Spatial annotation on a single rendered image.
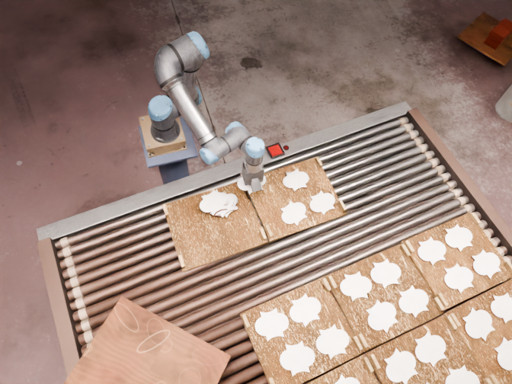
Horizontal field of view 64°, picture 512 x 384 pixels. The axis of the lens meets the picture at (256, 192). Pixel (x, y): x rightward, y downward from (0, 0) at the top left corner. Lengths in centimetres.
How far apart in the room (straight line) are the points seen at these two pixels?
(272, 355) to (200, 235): 61
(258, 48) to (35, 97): 196
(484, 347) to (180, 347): 127
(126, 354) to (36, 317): 137
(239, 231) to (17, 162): 211
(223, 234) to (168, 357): 59
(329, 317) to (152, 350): 74
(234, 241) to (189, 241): 21
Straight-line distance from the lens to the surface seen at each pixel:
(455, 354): 204
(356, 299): 193
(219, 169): 212
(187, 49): 170
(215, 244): 192
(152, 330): 174
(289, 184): 206
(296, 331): 184
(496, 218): 236
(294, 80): 379
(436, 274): 210
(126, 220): 204
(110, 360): 176
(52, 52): 423
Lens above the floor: 273
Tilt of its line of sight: 62 degrees down
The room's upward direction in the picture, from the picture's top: 7 degrees clockwise
